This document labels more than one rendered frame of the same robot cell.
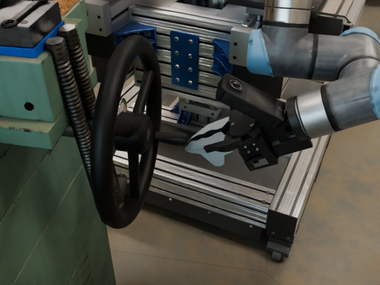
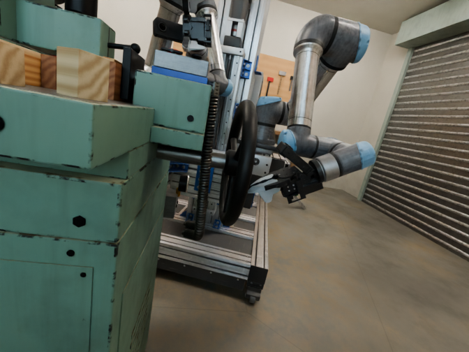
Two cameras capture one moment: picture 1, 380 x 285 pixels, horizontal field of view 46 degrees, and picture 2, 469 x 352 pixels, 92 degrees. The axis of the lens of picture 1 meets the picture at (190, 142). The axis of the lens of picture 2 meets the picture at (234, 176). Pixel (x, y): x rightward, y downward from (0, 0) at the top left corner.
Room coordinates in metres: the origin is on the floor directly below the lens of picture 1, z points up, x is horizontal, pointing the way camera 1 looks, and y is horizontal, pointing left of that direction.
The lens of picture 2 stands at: (0.05, 0.26, 0.91)
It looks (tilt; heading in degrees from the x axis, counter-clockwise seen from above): 14 degrees down; 340
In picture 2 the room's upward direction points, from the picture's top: 11 degrees clockwise
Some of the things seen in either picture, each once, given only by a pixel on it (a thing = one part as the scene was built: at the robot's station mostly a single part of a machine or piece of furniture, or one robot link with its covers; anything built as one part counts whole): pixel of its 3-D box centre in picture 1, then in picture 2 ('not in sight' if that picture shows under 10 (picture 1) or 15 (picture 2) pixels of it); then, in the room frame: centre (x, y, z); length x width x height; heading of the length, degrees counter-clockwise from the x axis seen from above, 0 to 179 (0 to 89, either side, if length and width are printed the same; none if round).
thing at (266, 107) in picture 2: not in sight; (269, 110); (1.15, -0.25, 0.98); 0.13 x 0.12 x 0.14; 79
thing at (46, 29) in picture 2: not in sight; (70, 40); (0.61, 0.44, 0.99); 0.14 x 0.07 x 0.09; 79
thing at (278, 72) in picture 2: not in sight; (235, 79); (3.77, -0.78, 1.50); 2.00 x 0.04 x 0.90; 80
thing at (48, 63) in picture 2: not in sight; (89, 82); (0.60, 0.40, 0.92); 0.25 x 0.02 x 0.05; 169
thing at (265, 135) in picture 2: not in sight; (262, 132); (1.15, -0.24, 0.87); 0.15 x 0.15 x 0.10
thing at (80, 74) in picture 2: not in sight; (84, 76); (0.35, 0.34, 0.92); 0.04 x 0.03 x 0.05; 141
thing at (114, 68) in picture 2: not in sight; (131, 87); (0.62, 0.33, 0.93); 0.22 x 0.01 x 0.06; 169
